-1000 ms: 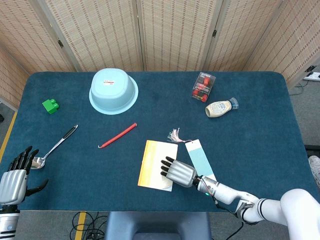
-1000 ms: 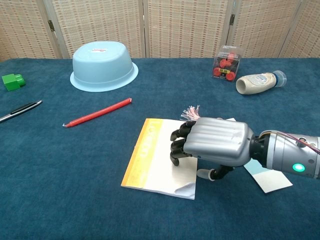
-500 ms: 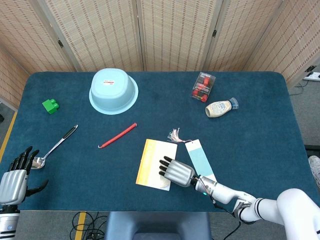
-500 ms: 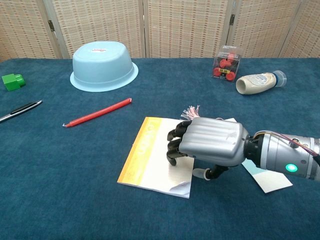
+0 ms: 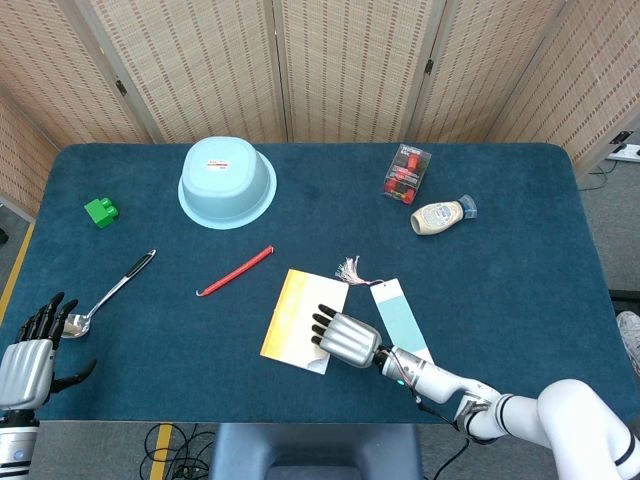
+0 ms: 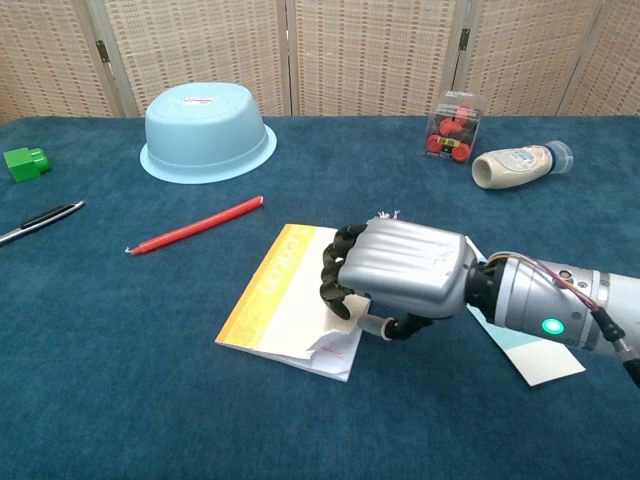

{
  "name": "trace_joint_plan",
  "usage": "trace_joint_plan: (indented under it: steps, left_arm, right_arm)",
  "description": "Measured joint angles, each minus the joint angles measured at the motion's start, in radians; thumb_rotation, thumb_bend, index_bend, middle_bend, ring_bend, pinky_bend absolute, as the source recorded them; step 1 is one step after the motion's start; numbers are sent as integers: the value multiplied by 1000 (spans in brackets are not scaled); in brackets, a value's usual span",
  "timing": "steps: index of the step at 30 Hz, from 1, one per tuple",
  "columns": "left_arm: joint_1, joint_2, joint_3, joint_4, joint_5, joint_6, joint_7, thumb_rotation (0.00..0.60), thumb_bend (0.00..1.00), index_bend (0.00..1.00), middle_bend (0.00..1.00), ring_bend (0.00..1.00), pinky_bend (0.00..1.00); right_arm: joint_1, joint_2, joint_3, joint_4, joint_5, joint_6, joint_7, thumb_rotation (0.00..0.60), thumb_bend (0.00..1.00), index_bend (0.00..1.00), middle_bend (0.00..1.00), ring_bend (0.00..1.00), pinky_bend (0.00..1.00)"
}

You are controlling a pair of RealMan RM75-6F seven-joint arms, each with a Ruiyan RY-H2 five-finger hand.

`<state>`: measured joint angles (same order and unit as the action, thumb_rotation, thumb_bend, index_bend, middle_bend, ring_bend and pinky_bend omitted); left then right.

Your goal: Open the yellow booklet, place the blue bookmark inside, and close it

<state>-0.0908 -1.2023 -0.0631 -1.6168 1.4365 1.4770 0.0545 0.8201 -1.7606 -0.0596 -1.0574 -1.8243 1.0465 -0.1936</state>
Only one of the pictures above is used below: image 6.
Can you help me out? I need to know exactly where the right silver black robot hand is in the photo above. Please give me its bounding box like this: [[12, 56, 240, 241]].
[[318, 219, 476, 342]]

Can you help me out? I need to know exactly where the light green tagged card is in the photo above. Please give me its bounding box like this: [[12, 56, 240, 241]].
[[369, 208, 587, 388]]

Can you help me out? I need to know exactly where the clear box of red parts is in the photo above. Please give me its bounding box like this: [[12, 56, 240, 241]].
[[424, 89, 484, 166]]

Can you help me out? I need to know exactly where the beige squeeze bottle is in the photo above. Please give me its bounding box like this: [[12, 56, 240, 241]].
[[471, 140, 575, 192]]

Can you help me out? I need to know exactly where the light blue plastic basin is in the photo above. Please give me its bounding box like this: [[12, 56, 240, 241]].
[[139, 82, 279, 186]]

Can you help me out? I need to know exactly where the dark blue table cloth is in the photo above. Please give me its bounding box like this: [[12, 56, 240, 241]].
[[0, 115, 640, 480]]

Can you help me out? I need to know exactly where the woven folding screen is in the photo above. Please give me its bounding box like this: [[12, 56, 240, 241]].
[[0, 0, 640, 120]]

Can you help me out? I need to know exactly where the black and silver pen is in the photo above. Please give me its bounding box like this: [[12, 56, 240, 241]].
[[0, 200, 87, 247]]

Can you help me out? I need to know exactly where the green toy building block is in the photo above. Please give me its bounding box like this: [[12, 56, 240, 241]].
[[2, 146, 53, 184]]

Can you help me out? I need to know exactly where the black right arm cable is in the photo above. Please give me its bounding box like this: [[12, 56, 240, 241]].
[[592, 305, 640, 389]]

